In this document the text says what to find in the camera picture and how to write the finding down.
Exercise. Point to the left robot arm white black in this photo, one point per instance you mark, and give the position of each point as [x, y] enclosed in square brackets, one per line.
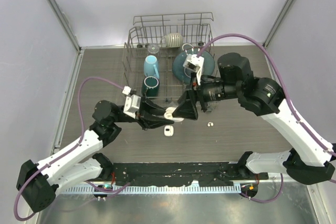
[40, 183]

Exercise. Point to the large blue ceramic plate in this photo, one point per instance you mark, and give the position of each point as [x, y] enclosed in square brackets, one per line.
[184, 74]

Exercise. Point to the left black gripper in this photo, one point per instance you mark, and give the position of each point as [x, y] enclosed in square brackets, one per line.
[153, 109]

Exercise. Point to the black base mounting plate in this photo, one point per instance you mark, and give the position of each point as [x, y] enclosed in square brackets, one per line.
[178, 174]

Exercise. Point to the white slotted cable duct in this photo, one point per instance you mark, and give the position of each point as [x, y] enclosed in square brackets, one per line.
[193, 188]

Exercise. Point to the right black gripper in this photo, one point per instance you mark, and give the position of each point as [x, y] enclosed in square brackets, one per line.
[187, 108]

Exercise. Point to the grey wire dish rack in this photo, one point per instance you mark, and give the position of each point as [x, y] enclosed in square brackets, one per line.
[149, 29]

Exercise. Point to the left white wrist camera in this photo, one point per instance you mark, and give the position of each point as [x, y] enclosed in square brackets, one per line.
[132, 102]

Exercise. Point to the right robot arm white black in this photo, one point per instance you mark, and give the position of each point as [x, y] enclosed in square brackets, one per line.
[308, 161]

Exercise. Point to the striped beige ceramic jar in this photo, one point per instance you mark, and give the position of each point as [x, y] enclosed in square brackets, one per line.
[172, 40]

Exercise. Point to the light blue mug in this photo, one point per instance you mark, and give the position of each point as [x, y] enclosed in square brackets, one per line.
[151, 66]

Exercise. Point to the white rimmed cup behind plate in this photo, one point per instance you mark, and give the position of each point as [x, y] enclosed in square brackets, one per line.
[187, 46]

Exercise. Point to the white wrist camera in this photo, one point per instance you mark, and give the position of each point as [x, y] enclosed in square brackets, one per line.
[193, 64]
[132, 102]

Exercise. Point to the small clear glass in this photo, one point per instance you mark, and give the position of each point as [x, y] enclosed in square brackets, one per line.
[153, 49]

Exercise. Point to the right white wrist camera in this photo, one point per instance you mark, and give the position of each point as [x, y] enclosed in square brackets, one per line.
[193, 64]

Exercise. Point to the white earbud charging case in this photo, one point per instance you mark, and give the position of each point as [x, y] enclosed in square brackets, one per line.
[168, 130]

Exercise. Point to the dark green mug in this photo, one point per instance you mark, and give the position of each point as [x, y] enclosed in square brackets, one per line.
[150, 86]

